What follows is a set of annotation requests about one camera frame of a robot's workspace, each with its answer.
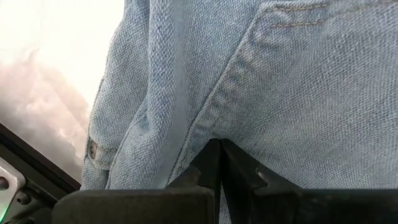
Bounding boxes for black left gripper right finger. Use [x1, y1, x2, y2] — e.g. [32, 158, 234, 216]
[220, 139, 398, 224]

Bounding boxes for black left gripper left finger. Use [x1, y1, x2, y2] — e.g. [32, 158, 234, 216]
[52, 139, 221, 224]

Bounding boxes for light blue jeans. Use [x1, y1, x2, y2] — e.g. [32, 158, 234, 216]
[80, 0, 398, 224]

